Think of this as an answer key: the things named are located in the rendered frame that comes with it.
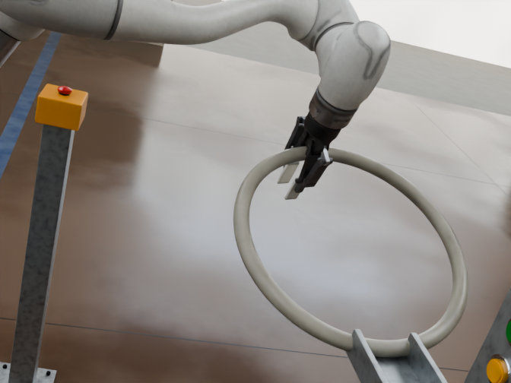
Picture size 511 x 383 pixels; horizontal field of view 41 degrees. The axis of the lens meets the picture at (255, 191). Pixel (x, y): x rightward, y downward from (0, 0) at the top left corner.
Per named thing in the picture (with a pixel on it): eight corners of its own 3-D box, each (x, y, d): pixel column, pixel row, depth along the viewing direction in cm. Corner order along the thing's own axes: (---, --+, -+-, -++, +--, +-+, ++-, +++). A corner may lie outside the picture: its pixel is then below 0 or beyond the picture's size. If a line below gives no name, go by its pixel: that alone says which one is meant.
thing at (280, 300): (496, 365, 127) (506, 359, 125) (245, 354, 111) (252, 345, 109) (424, 168, 158) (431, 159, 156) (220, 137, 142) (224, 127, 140)
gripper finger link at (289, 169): (288, 163, 150) (287, 161, 150) (277, 184, 155) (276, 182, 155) (299, 163, 151) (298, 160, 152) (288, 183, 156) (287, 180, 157)
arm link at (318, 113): (329, 112, 129) (317, 134, 134) (368, 110, 134) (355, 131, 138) (310, 79, 134) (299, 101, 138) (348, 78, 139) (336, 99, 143)
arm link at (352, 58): (372, 115, 133) (350, 70, 141) (410, 53, 122) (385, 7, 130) (322, 111, 129) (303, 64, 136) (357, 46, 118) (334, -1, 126)
